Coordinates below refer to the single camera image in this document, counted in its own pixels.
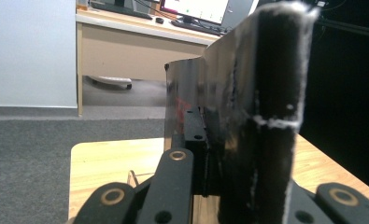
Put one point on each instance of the black metal bar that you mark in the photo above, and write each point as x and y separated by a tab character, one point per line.
350	28

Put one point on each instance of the light wooden office desk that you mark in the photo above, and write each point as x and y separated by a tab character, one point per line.
126	53

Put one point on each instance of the magazine with portrait cover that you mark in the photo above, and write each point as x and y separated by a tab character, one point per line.
216	68

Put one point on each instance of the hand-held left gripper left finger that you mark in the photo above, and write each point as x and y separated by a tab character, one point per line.
197	130

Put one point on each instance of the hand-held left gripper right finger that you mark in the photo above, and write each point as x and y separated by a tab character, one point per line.
275	77

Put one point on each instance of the white partition panel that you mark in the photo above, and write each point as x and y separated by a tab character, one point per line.
29	53

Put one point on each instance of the black curtain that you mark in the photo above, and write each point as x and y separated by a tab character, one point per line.
344	109

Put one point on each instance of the computer monitor with bright screen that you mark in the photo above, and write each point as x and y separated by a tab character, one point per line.
197	9

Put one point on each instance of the office chair base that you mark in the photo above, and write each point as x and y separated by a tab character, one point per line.
110	81

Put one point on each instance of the black computer mouse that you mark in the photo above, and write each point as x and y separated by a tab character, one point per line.
159	20

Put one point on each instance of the grey computer monitor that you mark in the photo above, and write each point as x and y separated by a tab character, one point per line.
238	14

